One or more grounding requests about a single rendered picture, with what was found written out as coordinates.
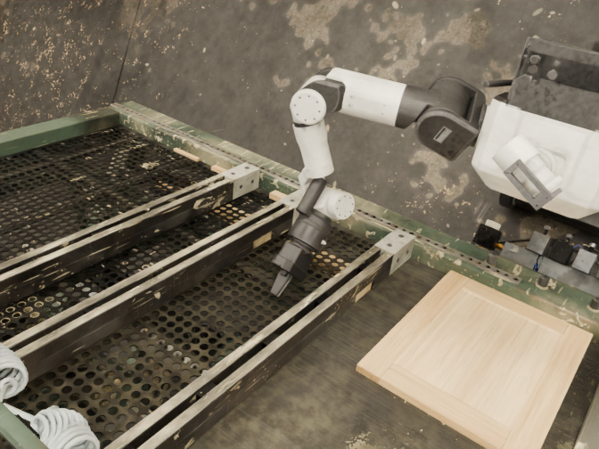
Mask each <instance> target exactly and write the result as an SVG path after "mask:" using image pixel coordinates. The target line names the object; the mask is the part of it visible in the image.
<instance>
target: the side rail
mask: <svg viewBox="0 0 599 449"><path fill-rule="evenodd" d="M117 125H120V123H119V112H118V111H115V110H113V109H111V108H108V107H105V108H101V109H98V110H90V111H87V112H83V113H79V114H76V115H72V116H68V117H64V118H58V119H54V120H50V121H46V122H42V123H38V124H35V125H31V126H27V127H21V128H16V129H13V130H9V131H5V132H2V133H0V158H1V157H4V156H7V155H11V154H14V153H17V152H21V151H26V150H30V149H33V148H36V147H40V146H43V145H47V144H50V143H56V142H59V141H62V140H66V139H70V138H72V137H76V136H80V135H85V134H89V133H92V132H95V131H99V130H102V129H105V128H108V127H114V126H117Z"/></svg>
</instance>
